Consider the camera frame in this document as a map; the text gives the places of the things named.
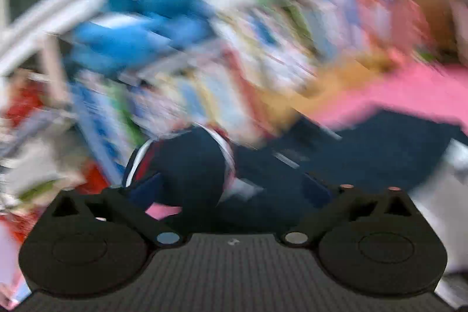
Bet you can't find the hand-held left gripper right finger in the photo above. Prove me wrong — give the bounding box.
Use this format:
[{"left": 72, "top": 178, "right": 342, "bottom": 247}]
[{"left": 281, "top": 171, "right": 421, "bottom": 249}]

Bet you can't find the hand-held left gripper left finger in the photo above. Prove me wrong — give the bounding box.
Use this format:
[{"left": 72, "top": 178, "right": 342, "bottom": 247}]
[{"left": 47, "top": 171, "right": 185, "bottom": 250}]

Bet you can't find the navy and white jacket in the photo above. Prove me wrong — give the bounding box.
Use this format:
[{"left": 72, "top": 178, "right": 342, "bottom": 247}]
[{"left": 122, "top": 109, "right": 468, "bottom": 278}]

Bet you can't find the large red plastic crate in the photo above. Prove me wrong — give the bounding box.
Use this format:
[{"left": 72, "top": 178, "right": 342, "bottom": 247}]
[{"left": 0, "top": 166, "right": 121, "bottom": 254}]

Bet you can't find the wooden drawer organizer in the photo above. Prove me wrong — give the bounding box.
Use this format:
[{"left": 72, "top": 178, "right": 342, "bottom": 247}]
[{"left": 267, "top": 56, "right": 399, "bottom": 130}]

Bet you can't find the stack of magazines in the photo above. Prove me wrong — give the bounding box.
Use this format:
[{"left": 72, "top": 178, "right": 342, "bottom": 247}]
[{"left": 0, "top": 107, "right": 85, "bottom": 210}]

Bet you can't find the row of tall picture books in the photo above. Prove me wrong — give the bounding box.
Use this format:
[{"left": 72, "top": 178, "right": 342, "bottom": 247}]
[{"left": 69, "top": 42, "right": 319, "bottom": 185}]

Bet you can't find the pink printed blanket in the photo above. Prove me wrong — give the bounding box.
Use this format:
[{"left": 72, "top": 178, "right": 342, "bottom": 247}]
[{"left": 0, "top": 61, "right": 468, "bottom": 311}]

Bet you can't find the pink pole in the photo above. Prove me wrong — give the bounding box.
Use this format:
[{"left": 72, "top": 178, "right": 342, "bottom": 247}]
[{"left": 42, "top": 36, "right": 72, "bottom": 108}]

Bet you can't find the small red basket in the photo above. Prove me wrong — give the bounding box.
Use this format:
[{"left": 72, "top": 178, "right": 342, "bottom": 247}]
[{"left": 7, "top": 85, "right": 44, "bottom": 123}]

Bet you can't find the row of books on organizer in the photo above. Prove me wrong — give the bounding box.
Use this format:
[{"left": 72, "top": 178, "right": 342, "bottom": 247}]
[{"left": 256, "top": 0, "right": 403, "bottom": 71}]

